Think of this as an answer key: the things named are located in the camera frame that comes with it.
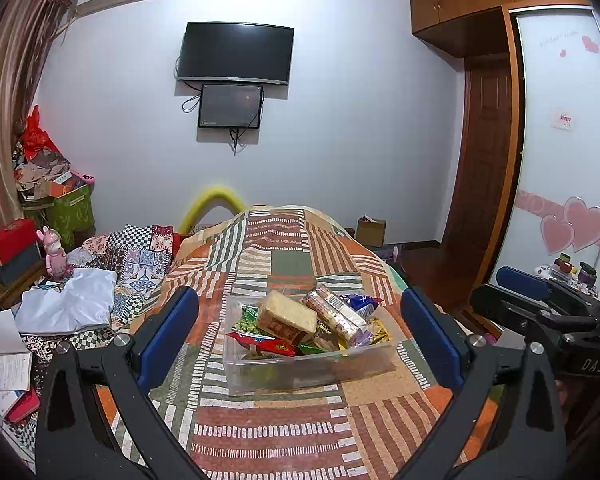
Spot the checkered patchwork quilt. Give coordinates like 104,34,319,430
67,223,186,351

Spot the white wardrobe sliding door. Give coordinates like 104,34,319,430
490,5,600,301

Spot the dark blue box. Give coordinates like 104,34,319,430
0,245,46,286

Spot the small black monitor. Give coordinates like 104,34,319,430
197,83,264,130

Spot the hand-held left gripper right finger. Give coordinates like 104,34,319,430
392,286,568,480

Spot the white plastic bag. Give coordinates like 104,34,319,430
15,267,118,335

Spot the black wall television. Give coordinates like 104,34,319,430
176,21,295,85

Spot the wooden upper cabinet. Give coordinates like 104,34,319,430
410,0,588,58

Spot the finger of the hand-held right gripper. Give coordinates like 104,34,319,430
469,266,600,348

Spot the red plastic bag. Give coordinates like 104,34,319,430
21,105,61,161

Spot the open notebook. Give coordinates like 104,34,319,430
0,352,33,392

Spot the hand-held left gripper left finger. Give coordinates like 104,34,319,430
34,286,201,480

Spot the white paper sheet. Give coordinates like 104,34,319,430
0,310,26,356

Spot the red gift box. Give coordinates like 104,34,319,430
0,219,38,265

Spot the orange rice cracker packet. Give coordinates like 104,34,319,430
300,284,367,347

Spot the clear plastic container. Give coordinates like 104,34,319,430
223,287,396,397

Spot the black monitor cable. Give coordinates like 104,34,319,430
229,127,261,156

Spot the wooden door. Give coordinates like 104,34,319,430
442,55,523,306

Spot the striped brown curtain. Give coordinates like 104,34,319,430
0,0,81,261

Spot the yellow foam tube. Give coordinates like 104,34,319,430
180,185,251,231

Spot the red snack packet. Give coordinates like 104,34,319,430
228,331,297,358

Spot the yellow snack packet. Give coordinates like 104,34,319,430
367,317,392,343

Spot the clothes heap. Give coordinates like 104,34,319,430
375,244,407,264

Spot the wooden side stand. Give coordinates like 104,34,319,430
0,275,48,312

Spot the green pea snack packet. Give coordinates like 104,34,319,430
234,305,261,336

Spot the bread packet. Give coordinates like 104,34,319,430
256,290,318,343

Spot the pile of papers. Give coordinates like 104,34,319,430
12,142,86,202

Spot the red book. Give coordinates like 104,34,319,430
5,387,41,423

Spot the orange green patchwork blanket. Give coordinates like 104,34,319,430
95,204,501,480

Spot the green storage box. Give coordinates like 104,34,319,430
22,182,96,247

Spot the cardboard box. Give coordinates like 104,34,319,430
356,216,387,248

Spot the blue snack packet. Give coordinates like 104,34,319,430
340,294,383,318

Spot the pink rabbit figurine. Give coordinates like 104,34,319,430
36,227,73,281

